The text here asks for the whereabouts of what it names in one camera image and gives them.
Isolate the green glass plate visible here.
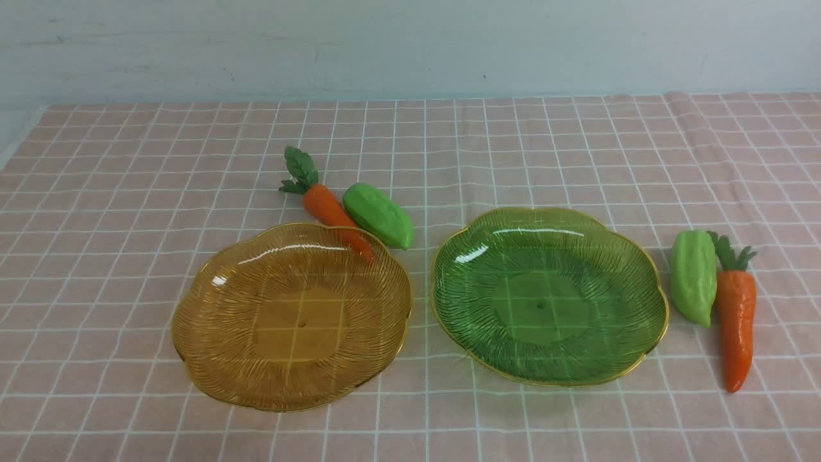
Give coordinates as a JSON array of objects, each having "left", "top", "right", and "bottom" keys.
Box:
[{"left": 431, "top": 207, "right": 670, "bottom": 387}]

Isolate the pink checkered tablecloth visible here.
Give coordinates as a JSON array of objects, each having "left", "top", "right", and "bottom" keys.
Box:
[{"left": 1, "top": 92, "right": 820, "bottom": 461}]

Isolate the amber glass plate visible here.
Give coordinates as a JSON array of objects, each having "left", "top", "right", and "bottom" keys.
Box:
[{"left": 172, "top": 223, "right": 414, "bottom": 413}]

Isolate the green toy gourd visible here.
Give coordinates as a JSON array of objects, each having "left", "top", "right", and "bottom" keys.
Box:
[
  {"left": 670, "top": 229, "right": 716, "bottom": 328},
  {"left": 343, "top": 182, "right": 414, "bottom": 250}
]

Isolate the orange toy carrot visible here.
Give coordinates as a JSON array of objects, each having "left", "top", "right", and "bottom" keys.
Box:
[
  {"left": 707, "top": 231, "right": 758, "bottom": 393},
  {"left": 278, "top": 146, "right": 375, "bottom": 264}
]

